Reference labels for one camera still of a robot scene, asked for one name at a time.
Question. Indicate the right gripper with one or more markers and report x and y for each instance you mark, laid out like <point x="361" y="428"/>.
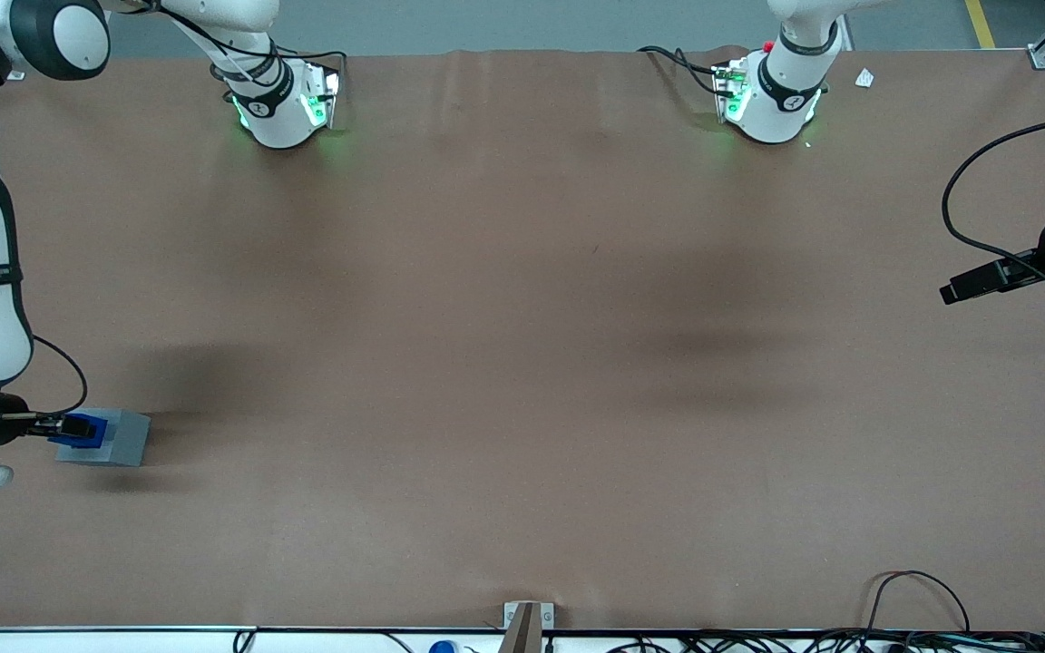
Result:
<point x="11" y="426"/>

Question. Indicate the blue plastic part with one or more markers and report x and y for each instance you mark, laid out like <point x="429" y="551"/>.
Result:
<point x="102" y="426"/>

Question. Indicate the blue round cap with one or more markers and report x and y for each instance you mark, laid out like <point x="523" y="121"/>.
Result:
<point x="443" y="648"/>

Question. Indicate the yellow floor tape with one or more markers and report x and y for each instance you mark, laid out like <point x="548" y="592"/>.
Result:
<point x="979" y="23"/>

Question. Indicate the gray square base block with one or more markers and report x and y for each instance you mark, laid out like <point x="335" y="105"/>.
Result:
<point x="128" y="440"/>

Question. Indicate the brown paper table cover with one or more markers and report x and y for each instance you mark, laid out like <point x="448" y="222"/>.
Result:
<point x="522" y="363"/>

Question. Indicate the white paper scrap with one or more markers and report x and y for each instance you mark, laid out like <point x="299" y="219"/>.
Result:
<point x="864" y="78"/>

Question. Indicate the gray metal bracket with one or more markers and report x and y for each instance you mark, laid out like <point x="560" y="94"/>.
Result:
<point x="548" y="617"/>

